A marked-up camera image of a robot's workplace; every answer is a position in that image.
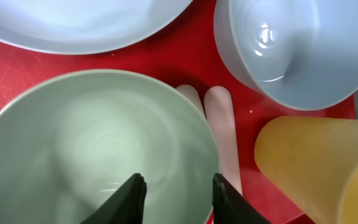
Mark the yellow plastic cup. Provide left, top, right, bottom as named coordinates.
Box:
left=254, top=116, right=358, bottom=223

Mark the red serving tray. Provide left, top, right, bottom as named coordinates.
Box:
left=0, top=0, right=357, bottom=224

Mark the light blue bowl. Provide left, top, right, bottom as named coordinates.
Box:
left=214, top=0, right=358, bottom=111

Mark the green bowl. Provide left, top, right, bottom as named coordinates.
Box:
left=0, top=69, right=220, bottom=223

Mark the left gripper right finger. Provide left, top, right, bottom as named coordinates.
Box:
left=213, top=173, right=270, bottom=224

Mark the white plastic fork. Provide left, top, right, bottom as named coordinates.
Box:
left=204, top=86, right=242, bottom=194

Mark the white plastic spoon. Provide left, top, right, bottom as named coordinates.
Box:
left=176, top=85, right=205, bottom=116

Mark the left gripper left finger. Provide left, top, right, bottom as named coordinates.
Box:
left=80, top=173, right=147, bottom=224

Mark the large light blue plate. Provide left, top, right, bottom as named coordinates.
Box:
left=0, top=0, right=192, bottom=55

